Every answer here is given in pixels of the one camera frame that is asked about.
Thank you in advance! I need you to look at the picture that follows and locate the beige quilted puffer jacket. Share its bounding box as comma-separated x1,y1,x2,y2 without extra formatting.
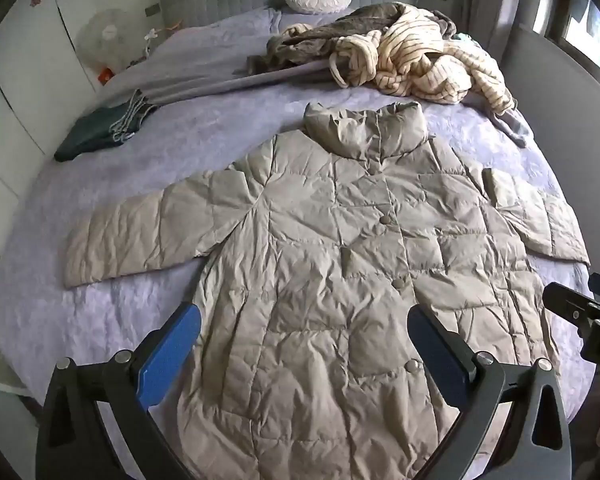
64,101,592,480

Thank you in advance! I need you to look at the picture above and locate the cream striped fleece robe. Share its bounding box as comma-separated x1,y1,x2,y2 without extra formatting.
280,3,516,115

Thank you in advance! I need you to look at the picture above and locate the bed with lavender bedspread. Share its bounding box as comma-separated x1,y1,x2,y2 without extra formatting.
0,7,598,480

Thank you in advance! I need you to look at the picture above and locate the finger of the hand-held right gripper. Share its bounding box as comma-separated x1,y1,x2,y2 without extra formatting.
542,282,600,322

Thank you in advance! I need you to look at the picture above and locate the window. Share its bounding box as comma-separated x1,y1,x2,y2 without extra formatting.
550,0,600,91

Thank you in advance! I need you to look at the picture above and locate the brown fuzzy garment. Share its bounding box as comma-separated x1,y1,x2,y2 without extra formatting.
246,4,456,76

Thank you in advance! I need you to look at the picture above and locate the grey cloth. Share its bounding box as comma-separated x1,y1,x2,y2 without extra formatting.
490,110,535,149

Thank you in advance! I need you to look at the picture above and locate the dark green folded garment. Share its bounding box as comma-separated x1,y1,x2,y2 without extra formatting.
54,89,159,163

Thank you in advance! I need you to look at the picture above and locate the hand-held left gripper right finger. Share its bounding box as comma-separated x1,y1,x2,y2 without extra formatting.
407,304,574,480

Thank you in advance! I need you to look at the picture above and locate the white standing fan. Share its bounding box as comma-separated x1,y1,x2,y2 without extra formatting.
75,9,137,68

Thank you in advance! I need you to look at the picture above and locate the white wardrobe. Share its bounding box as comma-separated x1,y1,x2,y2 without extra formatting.
0,0,171,261

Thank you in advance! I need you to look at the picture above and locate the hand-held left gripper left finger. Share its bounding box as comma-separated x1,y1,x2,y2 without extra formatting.
35,302,203,480

